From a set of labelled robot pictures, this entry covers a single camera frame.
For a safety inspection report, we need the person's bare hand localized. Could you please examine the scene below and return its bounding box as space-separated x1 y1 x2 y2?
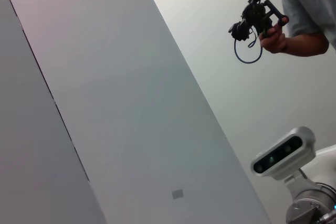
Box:
258 23 288 55

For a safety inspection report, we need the black handheld teleoperation controller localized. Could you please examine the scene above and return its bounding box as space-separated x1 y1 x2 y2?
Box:
227 0 290 42

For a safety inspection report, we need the person's bare forearm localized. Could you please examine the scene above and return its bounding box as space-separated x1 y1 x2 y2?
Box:
283 32 330 58

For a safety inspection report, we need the person in grey shirt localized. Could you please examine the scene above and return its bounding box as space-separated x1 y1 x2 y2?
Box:
280 0 336 49

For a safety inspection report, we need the white robot torso shell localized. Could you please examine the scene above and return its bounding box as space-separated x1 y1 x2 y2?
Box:
303 144 336 186

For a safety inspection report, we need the blue looped cable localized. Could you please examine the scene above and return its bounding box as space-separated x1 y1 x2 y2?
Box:
234 27 264 65

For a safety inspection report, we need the silver head depth camera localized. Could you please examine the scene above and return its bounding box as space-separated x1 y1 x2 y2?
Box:
250 126 316 182

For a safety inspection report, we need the grey camera neck mount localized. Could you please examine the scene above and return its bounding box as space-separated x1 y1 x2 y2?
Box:
284 168 336 224

